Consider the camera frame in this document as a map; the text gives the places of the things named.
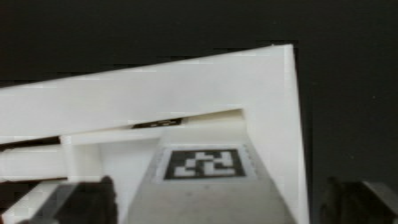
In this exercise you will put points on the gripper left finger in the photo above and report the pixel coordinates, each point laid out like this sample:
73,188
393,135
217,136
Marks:
80,204

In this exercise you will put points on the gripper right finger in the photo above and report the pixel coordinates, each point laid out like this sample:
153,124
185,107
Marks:
359,203

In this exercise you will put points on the white chair seat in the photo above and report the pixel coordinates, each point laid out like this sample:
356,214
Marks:
111,153

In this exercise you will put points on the white chair leg block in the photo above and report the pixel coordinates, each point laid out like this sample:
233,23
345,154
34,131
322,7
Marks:
208,187

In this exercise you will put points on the white U-shaped fence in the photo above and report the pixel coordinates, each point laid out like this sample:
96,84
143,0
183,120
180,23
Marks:
239,81

